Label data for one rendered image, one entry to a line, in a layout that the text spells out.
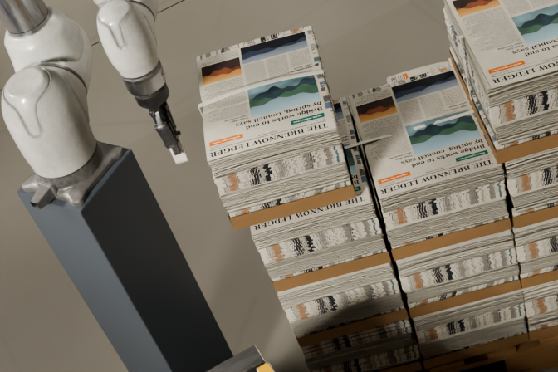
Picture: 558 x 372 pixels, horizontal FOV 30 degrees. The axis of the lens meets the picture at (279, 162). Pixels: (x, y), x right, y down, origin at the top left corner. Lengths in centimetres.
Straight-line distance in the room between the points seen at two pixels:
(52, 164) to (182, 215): 140
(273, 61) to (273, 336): 110
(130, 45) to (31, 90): 24
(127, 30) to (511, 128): 84
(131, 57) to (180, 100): 195
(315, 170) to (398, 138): 27
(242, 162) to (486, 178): 55
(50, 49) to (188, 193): 146
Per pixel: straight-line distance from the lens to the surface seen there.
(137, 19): 216
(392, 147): 243
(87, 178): 235
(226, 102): 233
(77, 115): 229
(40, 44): 236
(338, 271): 249
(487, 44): 228
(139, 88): 223
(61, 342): 349
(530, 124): 229
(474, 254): 254
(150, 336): 266
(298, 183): 228
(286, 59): 238
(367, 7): 426
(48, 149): 228
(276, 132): 220
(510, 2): 238
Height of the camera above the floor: 251
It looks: 43 degrees down
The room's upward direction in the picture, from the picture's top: 20 degrees counter-clockwise
